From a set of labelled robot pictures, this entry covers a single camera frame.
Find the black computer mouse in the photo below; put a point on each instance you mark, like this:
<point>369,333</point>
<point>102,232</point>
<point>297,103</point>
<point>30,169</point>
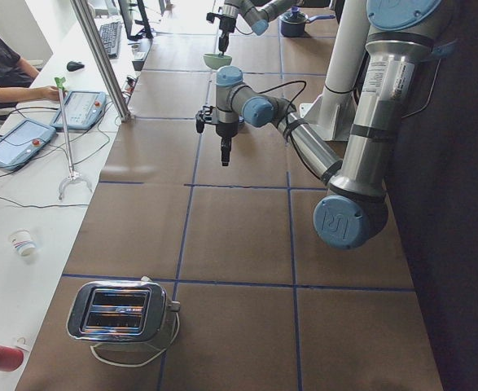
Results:
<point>73,66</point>

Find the aluminium frame post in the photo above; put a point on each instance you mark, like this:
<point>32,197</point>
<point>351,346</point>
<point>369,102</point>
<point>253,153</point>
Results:
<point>90,30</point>

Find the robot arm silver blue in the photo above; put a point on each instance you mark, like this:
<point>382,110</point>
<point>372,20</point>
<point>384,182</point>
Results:
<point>255,12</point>
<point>401,36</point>

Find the green bowl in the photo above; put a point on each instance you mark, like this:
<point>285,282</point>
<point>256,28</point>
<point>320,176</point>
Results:
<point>216,61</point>

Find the far teach pendant tablet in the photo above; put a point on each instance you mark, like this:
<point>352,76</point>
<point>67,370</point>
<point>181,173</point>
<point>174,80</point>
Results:
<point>83,109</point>

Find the paper cup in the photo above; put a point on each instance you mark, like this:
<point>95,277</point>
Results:
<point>22,242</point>

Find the black keyboard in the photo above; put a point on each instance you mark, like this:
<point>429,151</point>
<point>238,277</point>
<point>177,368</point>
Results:
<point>110,35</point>

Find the chrome toaster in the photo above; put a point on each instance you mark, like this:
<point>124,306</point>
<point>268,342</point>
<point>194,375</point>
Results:
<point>124,315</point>

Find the seated person in black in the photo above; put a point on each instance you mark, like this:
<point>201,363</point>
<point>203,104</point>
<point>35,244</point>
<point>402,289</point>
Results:
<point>16,78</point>

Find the teach pendant tablet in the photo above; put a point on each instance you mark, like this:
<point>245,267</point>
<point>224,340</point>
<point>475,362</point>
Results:
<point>83,109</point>
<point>23,142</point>

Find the black monitor stand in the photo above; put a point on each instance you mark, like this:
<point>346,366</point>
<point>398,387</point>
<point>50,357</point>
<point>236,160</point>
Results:
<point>135,20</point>

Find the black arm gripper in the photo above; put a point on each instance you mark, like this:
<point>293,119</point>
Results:
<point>224,29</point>

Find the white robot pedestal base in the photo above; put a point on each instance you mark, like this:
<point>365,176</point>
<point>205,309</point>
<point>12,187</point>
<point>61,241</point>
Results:
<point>331,114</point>

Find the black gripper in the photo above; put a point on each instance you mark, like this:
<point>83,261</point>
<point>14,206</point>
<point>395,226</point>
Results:
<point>225,130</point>

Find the blue saucepan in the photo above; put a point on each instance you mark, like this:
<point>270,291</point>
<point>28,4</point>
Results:
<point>293,22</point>

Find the near teach pendant tablet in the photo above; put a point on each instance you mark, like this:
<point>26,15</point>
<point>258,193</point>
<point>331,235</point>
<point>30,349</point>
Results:
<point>23,142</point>

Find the reacher grabber tool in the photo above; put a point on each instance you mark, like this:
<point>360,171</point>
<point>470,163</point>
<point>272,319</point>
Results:
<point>74,177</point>

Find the black camera mount wrist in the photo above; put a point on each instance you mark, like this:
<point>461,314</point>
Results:
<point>207,115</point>
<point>211,17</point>

